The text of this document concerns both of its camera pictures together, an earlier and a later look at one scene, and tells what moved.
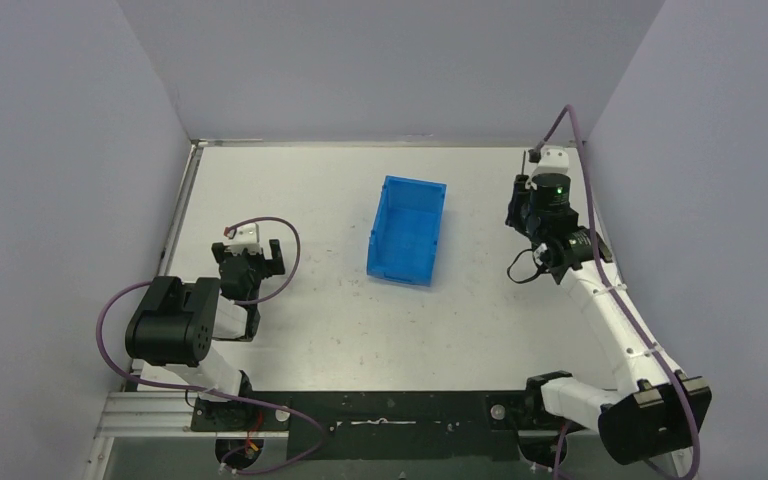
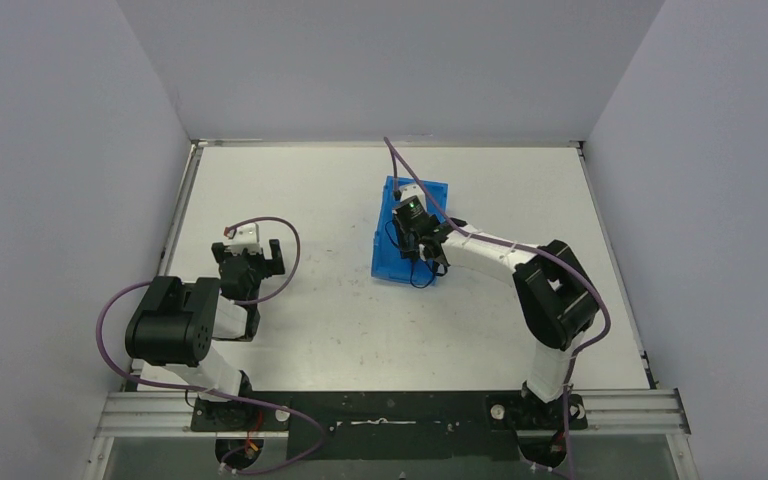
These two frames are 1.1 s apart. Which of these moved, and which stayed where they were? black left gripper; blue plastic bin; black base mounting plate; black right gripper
Moved: black right gripper
Stayed: black left gripper; blue plastic bin; black base mounting plate
